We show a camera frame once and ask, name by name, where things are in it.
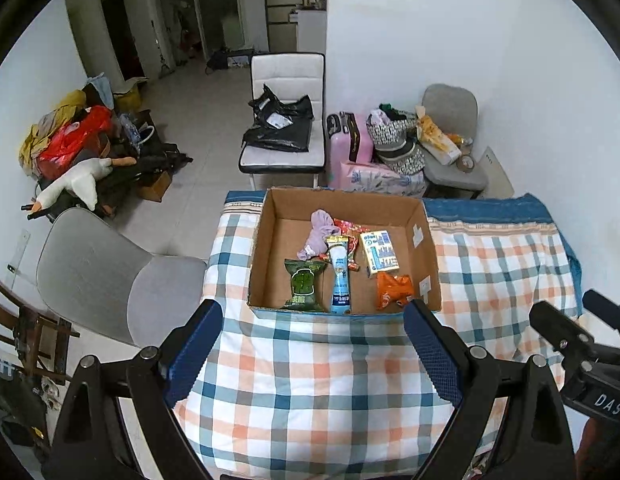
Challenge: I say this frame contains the green snack packet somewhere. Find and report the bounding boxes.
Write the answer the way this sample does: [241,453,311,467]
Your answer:
[282,257,327,311]

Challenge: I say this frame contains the pink floral package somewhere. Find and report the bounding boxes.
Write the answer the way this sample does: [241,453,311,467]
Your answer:
[340,160,427,198]

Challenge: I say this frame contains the white blue tissue pack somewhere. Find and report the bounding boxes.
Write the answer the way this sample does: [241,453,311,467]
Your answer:
[360,230,399,278]

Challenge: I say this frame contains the black plastic bag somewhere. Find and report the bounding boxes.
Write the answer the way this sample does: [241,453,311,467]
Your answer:
[241,84,315,153]

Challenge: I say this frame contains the grey padded chair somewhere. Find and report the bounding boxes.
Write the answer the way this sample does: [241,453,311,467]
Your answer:
[420,84,490,200]

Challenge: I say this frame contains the yellow printed tissue pack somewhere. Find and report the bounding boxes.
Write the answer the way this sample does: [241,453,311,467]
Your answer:
[415,105,463,166]

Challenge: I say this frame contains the small brown cardboard box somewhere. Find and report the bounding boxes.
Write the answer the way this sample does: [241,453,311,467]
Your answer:
[138,170,171,203]

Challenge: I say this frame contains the glass sliding door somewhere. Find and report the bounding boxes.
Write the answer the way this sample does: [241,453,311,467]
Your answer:
[150,0,247,78]

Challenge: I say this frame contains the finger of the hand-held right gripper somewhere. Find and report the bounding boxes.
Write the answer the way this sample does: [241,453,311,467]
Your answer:
[529,300,598,362]
[582,289,620,334]

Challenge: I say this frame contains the red plastic bag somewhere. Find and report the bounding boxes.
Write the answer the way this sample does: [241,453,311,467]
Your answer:
[37,105,113,181]

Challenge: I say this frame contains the white sneaker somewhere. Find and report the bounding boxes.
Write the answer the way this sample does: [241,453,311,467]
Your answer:
[40,377,65,406]

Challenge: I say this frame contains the light grey shell chair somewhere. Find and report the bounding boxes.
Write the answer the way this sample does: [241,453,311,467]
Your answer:
[36,207,209,347]

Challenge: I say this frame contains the white goose plush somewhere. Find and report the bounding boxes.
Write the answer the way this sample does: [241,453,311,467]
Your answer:
[30,157,138,216]

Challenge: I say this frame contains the patterned tote bag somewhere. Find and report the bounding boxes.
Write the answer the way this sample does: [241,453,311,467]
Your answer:
[366,105,425,177]

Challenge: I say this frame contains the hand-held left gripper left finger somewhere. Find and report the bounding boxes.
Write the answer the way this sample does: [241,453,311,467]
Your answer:
[42,299,224,480]

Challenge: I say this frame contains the plaid blanket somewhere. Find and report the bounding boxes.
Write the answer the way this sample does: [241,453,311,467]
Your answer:
[172,210,583,478]

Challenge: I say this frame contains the yellow cloth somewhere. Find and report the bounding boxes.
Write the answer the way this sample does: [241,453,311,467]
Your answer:
[18,90,88,173]

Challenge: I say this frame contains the long blue packet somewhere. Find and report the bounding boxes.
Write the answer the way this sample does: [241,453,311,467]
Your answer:
[325,235,353,315]

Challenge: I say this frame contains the purple hair scrunchie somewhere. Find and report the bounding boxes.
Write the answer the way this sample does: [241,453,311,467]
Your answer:
[298,210,335,261]

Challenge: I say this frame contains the white cabinet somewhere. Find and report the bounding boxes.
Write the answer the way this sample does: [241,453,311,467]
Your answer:
[296,7,328,55]

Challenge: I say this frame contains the red snack packet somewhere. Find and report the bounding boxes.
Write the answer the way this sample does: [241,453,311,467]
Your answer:
[332,217,363,271]

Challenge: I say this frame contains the orange snack packet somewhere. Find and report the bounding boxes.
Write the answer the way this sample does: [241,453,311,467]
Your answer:
[376,272,415,309]

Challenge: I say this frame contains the black floor bag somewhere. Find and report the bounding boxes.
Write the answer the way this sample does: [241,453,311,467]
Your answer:
[206,47,255,73]

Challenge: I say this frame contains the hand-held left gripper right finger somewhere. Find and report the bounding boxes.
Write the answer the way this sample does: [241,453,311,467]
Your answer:
[403,298,577,480]

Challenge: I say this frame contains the light blue cloth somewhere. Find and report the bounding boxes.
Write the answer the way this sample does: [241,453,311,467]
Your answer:
[87,74,115,110]

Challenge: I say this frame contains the person's right forearm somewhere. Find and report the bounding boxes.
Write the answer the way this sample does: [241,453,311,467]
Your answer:
[575,416,620,468]

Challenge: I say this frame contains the white leather chair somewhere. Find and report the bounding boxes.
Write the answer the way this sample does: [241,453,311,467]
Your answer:
[238,52,327,191]

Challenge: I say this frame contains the yellow box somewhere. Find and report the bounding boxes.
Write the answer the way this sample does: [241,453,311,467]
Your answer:
[114,77,149,116]

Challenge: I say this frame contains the brown wooden folding chair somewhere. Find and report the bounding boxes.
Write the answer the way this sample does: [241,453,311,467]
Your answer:
[0,272,81,386]

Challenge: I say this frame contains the pink suitcase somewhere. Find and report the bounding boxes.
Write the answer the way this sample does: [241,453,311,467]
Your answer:
[326,111,375,188]

